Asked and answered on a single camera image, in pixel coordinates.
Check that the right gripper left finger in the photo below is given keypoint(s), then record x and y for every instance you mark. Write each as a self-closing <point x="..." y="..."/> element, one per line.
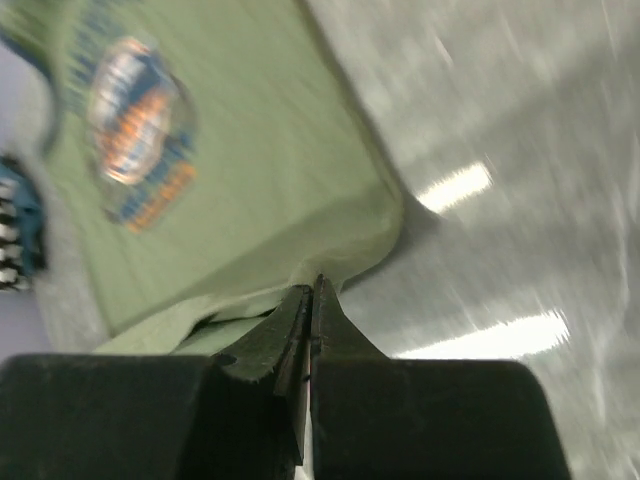
<point x="235" y="414"/>

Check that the black white striped tank top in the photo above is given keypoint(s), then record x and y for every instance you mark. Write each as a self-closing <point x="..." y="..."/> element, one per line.
<point x="12" y="271"/>

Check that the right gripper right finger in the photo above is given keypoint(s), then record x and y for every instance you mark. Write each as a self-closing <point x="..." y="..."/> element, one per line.
<point x="375" y="417"/>

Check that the teal folded tank top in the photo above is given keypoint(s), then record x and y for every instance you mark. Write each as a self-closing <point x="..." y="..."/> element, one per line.
<point x="31" y="216"/>

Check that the green motorcycle tank top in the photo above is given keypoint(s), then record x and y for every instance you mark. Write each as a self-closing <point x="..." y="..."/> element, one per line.
<point x="196" y="159"/>

